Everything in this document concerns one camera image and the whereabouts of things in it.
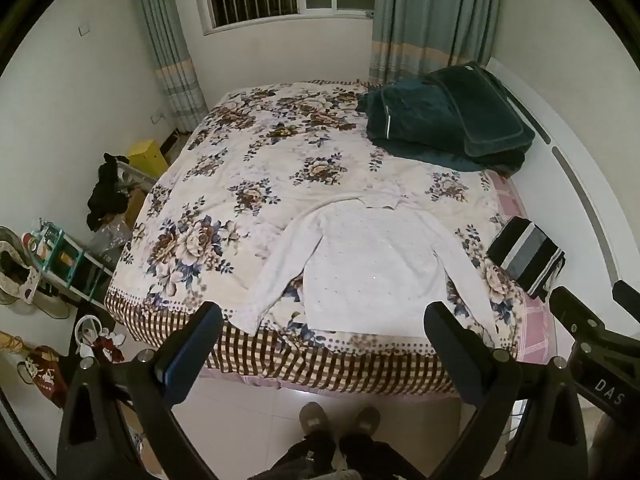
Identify dark green folded blanket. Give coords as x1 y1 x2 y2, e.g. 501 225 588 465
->
357 62 535 177

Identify black clothes pile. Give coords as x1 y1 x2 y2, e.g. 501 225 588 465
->
86 153 129 232

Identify left green striped curtain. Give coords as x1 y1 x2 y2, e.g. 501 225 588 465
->
134 0 207 133

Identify brown shoe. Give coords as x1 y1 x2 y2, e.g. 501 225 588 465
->
352 406 381 437
298 402 330 436

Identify right brown shoe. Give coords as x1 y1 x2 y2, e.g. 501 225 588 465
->
352 406 381 437

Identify black grey striped folded garment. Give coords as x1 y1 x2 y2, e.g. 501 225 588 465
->
487 216 566 301

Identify red bag on floor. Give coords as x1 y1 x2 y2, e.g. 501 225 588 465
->
16 346 67 410

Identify clear plastic bag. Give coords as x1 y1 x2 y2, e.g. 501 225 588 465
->
89 214 131 263

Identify yellow box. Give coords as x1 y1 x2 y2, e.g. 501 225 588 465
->
127 139 168 179

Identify pink bed sheet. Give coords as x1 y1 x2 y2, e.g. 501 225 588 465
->
488 171 556 364

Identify white bed headboard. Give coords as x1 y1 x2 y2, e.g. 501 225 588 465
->
488 58 639 335

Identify white knit sweater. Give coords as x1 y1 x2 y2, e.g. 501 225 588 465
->
231 192 499 347

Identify right green striped curtain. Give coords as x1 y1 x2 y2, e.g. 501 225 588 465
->
369 0 501 84

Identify green striped curtain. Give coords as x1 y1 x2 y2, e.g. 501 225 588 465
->
369 0 501 84
134 0 207 133

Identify floral bed quilt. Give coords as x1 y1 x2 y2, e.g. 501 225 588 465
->
104 81 526 396

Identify white red small items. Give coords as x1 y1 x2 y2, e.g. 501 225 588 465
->
74 314 126 364

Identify green shelf rack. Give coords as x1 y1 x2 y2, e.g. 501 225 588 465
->
26 220 113 308

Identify left brown shoe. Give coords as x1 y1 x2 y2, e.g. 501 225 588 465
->
298 402 330 436

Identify white sneaker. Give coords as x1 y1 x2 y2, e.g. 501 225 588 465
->
32 285 70 321

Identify beige patterned bag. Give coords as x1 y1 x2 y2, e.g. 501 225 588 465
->
0 226 40 304

